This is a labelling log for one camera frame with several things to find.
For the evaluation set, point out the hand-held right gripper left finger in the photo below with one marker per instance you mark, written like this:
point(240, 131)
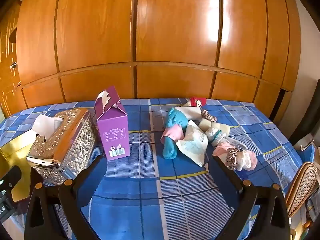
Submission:
point(92, 172)

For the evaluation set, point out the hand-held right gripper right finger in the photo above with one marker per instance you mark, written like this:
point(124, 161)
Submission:
point(222, 167)

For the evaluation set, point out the dark brown scrunchie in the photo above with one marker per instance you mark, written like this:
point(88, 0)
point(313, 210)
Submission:
point(231, 157)

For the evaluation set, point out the pink fluffy sock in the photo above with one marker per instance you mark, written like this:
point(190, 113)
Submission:
point(221, 151)

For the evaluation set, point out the white and pink sock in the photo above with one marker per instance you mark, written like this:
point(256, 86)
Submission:
point(246, 160)

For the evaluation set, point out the white knit sock teal band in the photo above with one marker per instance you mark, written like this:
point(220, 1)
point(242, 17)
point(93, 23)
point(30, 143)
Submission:
point(215, 135)

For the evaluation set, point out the wet wipes packet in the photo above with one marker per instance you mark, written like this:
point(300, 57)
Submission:
point(192, 142)

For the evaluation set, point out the beige bandage roll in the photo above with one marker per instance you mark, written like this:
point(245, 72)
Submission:
point(220, 127)

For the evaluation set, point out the mauve satin scrunchie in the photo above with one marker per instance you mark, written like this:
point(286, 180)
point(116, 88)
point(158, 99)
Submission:
point(207, 115)

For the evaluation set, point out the white foam block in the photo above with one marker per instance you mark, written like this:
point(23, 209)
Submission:
point(187, 112)

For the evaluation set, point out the teal and pink sock bundle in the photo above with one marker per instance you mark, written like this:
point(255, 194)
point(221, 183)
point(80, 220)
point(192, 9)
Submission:
point(175, 120)

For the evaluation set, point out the red snowman sock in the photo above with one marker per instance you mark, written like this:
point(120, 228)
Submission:
point(200, 102)

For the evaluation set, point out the ornate silver tissue box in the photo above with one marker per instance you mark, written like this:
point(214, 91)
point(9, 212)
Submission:
point(75, 140)

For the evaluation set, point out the purple carton box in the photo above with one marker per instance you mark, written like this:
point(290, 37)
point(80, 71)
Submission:
point(115, 135)

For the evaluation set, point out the blue plaid bed sheet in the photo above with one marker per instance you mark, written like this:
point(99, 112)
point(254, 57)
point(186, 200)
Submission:
point(150, 180)

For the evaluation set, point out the white facial tissue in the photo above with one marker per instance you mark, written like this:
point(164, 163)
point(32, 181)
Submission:
point(46, 126)

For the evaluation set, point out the rattan chair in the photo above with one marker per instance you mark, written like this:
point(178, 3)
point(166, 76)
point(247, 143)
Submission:
point(302, 185)

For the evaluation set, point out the wooden door with brass knob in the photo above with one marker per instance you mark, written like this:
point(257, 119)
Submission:
point(7, 55)

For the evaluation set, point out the wooden wardrobe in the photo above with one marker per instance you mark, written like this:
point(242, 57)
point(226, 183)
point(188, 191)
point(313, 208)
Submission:
point(175, 30)

